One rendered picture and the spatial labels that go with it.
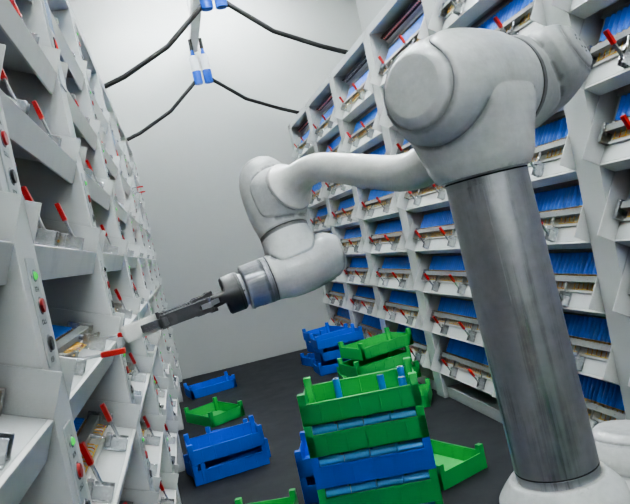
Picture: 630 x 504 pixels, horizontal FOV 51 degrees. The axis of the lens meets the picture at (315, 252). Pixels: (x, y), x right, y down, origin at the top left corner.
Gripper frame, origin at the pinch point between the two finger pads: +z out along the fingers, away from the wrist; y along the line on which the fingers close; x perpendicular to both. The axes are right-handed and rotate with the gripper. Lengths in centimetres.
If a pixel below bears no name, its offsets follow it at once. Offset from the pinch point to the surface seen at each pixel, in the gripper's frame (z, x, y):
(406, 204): -115, -2, 156
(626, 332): -107, -46, 18
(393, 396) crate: -47, -40, 27
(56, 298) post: 14.9, 10.9, 15.9
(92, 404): 15.9, -12.3, 15.6
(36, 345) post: 6, 6, -54
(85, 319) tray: 11.1, 4.7, 15.6
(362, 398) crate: -40, -38, 29
